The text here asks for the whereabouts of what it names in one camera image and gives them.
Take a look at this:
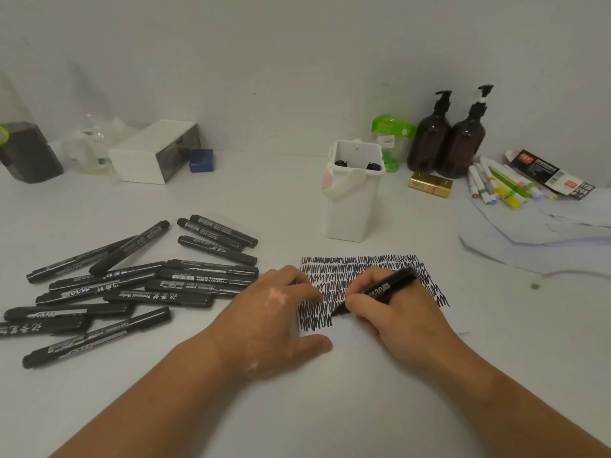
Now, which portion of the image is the person's left hand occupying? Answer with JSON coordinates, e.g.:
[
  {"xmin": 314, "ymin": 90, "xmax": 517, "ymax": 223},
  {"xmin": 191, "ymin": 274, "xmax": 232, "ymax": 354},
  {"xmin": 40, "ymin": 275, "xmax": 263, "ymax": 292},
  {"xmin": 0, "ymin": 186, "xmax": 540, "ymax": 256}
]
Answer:
[{"xmin": 205, "ymin": 265, "xmax": 334, "ymax": 380}]

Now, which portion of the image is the person's right hand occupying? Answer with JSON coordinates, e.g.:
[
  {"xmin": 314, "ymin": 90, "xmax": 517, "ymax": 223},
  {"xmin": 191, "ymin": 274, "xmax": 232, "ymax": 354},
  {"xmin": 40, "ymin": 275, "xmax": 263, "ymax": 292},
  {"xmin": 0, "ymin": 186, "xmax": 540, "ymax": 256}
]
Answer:
[{"xmin": 344, "ymin": 267, "xmax": 471, "ymax": 377}]

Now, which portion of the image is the white paper with black scribbles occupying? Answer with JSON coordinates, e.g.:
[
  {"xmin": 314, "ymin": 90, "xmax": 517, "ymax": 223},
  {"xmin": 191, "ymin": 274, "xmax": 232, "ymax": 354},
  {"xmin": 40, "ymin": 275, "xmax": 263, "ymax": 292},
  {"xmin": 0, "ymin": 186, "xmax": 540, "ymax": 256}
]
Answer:
[{"xmin": 298, "ymin": 254, "xmax": 471, "ymax": 337}]

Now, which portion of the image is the pile of black markers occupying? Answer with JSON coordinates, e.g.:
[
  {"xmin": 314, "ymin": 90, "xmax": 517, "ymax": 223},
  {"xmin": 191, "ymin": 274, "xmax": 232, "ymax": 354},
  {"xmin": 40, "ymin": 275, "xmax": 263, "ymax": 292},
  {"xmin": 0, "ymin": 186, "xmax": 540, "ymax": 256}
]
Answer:
[{"xmin": 0, "ymin": 214, "xmax": 260, "ymax": 370}]

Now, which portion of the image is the person's right forearm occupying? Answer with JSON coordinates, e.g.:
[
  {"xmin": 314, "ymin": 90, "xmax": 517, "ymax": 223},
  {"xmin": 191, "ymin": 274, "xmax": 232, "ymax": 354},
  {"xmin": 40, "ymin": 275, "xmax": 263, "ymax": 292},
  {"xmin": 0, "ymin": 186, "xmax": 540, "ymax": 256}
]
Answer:
[{"xmin": 429, "ymin": 338, "xmax": 611, "ymax": 458}]

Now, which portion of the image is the person's left forearm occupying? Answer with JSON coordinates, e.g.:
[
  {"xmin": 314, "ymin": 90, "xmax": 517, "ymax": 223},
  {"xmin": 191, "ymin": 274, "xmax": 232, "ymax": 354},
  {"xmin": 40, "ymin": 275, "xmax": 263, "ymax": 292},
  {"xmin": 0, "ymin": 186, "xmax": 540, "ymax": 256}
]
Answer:
[{"xmin": 47, "ymin": 328, "xmax": 239, "ymax": 458}]

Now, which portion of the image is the small gold box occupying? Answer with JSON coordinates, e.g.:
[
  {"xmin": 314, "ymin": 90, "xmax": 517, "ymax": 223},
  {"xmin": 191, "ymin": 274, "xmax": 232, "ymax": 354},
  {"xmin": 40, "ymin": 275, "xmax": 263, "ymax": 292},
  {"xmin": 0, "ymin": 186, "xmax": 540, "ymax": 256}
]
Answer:
[{"xmin": 408, "ymin": 172, "xmax": 454, "ymax": 200}]

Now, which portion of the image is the pile of loose white sheets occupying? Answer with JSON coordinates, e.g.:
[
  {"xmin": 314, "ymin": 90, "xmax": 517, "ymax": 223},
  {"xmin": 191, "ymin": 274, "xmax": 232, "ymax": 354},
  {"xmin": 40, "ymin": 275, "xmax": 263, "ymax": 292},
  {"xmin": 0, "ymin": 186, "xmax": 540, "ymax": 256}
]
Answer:
[{"xmin": 457, "ymin": 188, "xmax": 611, "ymax": 277}]

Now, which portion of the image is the bunch of pastel highlighter pens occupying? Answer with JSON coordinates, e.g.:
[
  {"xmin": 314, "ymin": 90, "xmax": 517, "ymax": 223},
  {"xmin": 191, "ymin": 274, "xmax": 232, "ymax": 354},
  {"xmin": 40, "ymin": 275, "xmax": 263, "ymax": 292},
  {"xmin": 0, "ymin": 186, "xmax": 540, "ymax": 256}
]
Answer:
[{"xmin": 467, "ymin": 156, "xmax": 558, "ymax": 211}]

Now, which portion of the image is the small blue box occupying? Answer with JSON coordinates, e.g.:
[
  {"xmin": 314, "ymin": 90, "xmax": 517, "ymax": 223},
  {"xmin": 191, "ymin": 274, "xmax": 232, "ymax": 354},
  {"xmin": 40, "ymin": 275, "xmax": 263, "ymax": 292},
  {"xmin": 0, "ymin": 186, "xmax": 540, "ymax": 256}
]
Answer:
[{"xmin": 188, "ymin": 148, "xmax": 214, "ymax": 174}]

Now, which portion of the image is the brown pump bottle white neck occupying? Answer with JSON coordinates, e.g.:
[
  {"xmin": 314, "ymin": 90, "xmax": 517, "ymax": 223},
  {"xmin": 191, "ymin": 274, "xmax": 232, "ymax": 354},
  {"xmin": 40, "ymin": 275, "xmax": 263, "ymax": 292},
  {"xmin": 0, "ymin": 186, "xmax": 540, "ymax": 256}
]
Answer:
[{"xmin": 437, "ymin": 84, "xmax": 495, "ymax": 179}]

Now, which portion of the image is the clear jar with green lid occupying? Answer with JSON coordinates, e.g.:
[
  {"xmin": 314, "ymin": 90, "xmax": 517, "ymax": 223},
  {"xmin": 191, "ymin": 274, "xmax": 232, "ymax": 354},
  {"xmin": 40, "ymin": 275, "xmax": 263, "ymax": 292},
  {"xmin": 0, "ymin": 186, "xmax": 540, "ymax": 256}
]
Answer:
[{"xmin": 371, "ymin": 114, "xmax": 417, "ymax": 172}]

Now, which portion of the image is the black and red cardboard box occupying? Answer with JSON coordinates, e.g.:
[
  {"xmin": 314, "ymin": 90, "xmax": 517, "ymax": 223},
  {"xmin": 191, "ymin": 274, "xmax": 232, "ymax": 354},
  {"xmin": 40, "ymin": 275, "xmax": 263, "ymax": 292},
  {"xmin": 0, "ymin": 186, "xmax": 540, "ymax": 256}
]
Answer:
[{"xmin": 505, "ymin": 149, "xmax": 596, "ymax": 201}]

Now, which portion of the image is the white box with grey front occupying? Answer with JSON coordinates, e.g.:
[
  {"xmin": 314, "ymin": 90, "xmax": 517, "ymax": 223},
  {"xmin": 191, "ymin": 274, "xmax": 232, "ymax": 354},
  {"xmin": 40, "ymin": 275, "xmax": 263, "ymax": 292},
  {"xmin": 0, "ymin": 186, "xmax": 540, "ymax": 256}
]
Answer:
[{"xmin": 108, "ymin": 120, "xmax": 201, "ymax": 186}]

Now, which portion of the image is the clear bottle with dark liquid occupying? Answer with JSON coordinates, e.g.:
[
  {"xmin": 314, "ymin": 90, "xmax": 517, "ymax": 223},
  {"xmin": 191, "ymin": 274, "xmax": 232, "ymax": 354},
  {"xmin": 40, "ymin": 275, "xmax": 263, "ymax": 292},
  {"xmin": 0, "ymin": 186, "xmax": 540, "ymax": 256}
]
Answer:
[{"xmin": 0, "ymin": 73, "xmax": 64, "ymax": 184}]

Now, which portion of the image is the white plastic container with handle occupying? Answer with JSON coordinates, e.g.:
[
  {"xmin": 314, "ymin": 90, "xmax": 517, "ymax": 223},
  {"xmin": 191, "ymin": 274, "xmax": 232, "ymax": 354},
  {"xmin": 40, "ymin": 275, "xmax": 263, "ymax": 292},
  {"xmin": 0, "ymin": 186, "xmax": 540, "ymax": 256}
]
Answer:
[{"xmin": 320, "ymin": 139, "xmax": 386, "ymax": 243}]

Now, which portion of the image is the white cable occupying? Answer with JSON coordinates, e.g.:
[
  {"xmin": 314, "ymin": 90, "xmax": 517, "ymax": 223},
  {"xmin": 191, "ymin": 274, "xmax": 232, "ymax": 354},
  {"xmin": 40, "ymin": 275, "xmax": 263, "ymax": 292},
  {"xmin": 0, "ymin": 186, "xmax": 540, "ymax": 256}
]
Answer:
[{"xmin": 530, "ymin": 269, "xmax": 611, "ymax": 290}]

